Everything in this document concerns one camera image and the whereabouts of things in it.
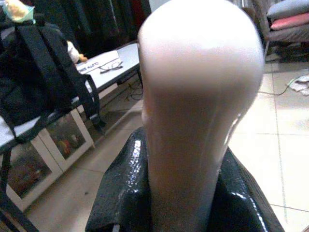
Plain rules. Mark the black backpack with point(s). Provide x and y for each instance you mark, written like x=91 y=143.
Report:
x=36 y=79

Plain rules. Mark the sofa with stacked cushions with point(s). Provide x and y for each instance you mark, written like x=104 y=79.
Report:
x=287 y=26

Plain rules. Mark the white glass-door cabinet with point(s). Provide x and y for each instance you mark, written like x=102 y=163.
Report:
x=48 y=157

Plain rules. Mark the beige broom with purple bristles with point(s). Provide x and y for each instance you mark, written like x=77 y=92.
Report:
x=200 y=96

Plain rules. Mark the small white plush toy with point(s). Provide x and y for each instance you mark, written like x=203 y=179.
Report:
x=74 y=52

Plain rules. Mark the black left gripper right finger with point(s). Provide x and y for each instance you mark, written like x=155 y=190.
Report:
x=243 y=198

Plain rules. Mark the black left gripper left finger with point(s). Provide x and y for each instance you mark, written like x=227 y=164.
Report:
x=120 y=188

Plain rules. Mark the white long table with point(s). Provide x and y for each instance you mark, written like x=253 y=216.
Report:
x=120 y=70

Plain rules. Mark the black-framed eyeglasses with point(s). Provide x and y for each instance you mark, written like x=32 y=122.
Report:
x=111 y=67

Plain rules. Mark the white crumpled cloth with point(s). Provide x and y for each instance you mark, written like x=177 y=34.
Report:
x=300 y=83

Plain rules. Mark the white printed paper bag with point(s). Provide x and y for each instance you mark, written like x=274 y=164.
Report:
x=96 y=64

